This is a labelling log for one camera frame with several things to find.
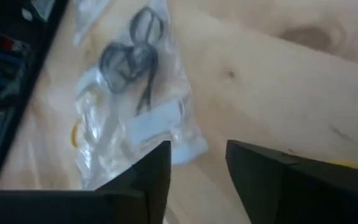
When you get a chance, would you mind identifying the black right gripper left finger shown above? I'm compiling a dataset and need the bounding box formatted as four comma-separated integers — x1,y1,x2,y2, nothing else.
0,140,172,224

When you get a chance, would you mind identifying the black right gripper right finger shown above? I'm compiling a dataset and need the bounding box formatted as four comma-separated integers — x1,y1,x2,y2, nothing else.
225,139,358,224

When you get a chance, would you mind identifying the yellow rubber band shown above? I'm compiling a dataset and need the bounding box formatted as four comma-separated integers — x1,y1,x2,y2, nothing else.
70,121,80,149

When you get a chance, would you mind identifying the clear plastic zip bag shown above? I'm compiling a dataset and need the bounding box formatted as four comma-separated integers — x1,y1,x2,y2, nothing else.
71,0,112,45
73,0,209,191

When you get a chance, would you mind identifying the dark purple rubber band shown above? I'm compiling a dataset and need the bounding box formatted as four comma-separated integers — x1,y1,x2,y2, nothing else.
99,41,160,116
128,5,165,45

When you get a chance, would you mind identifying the black tray with blue items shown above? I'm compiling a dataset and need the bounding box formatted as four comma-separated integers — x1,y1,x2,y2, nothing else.
0,0,70,191

